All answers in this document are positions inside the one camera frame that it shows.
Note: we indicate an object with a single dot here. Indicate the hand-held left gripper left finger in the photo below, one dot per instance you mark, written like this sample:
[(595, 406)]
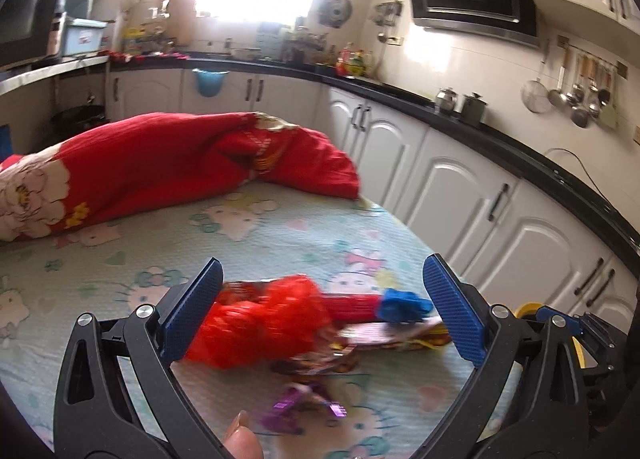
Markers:
[(192, 311)]

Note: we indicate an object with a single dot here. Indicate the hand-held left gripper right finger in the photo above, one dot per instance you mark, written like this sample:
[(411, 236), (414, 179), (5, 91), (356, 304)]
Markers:
[(452, 311)]

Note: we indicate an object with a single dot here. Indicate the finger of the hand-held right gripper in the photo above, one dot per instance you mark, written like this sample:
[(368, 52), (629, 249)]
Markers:
[(555, 316)]

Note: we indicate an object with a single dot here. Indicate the red plastic mesh bag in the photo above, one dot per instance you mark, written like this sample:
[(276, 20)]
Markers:
[(260, 324)]

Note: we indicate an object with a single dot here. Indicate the person's left hand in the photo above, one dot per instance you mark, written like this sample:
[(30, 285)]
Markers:
[(243, 441)]

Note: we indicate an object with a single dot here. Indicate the blue plastic piece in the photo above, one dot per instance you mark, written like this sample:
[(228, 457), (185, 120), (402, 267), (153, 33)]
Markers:
[(402, 305)]

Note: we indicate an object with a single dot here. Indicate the yellow red snack wrapper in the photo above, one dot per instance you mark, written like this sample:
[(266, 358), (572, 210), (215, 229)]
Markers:
[(395, 336)]

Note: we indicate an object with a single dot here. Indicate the cartoon cat printed bed sheet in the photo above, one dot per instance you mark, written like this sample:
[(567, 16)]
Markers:
[(300, 234)]

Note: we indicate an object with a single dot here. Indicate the white lower kitchen cabinets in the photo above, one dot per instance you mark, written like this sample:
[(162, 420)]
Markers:
[(450, 179)]

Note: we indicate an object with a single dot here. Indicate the purple shiny wrapper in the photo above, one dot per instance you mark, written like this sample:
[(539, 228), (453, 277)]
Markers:
[(305, 401)]

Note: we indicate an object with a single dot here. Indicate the red floral blanket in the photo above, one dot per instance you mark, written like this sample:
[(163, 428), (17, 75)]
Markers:
[(165, 164)]

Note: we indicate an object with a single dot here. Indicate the black kitchen countertop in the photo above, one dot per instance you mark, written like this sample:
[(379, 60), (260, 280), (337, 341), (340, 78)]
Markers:
[(500, 138)]

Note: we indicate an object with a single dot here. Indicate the steel ladle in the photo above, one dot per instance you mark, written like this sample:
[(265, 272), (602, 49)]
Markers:
[(580, 117), (556, 98)]

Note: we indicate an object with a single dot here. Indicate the steel canister with lid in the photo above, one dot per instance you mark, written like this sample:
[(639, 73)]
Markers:
[(474, 110)]

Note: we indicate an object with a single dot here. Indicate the pale green spatula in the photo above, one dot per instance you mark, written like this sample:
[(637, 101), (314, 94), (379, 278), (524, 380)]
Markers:
[(610, 119)]

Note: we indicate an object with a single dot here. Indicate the steel spoon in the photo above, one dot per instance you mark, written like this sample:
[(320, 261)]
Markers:
[(576, 95), (595, 109)]

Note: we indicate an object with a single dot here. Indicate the steel mesh strainer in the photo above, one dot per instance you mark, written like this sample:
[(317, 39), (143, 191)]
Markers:
[(535, 96)]

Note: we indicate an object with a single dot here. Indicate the black pot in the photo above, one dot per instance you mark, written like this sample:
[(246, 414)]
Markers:
[(77, 119)]

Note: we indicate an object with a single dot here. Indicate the blue hanging basket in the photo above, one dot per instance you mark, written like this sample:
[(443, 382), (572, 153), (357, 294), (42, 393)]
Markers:
[(210, 83)]

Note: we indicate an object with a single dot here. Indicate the row of red small objects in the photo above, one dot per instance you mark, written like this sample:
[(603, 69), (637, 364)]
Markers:
[(147, 57)]

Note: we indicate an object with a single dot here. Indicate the red drink bottle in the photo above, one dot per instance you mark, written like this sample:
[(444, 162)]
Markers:
[(343, 61)]

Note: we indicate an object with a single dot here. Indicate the white side shelf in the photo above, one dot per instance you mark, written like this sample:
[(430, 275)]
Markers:
[(45, 71)]

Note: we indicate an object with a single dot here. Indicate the wooden cutting board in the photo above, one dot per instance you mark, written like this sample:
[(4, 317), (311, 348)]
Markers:
[(180, 16)]

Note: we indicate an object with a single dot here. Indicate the blue storage box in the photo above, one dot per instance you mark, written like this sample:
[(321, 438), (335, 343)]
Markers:
[(82, 36)]

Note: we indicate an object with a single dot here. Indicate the black microwave oven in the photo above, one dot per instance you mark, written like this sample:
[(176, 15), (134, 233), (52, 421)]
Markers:
[(30, 14)]

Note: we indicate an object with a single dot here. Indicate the wall utensil rack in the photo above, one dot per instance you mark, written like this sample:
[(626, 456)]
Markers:
[(575, 47)]

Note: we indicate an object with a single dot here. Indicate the wall hook rack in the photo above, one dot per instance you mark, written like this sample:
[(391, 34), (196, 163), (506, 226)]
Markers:
[(387, 14)]

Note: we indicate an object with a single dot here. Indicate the round wall fan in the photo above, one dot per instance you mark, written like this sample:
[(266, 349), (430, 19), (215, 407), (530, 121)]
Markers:
[(334, 12)]

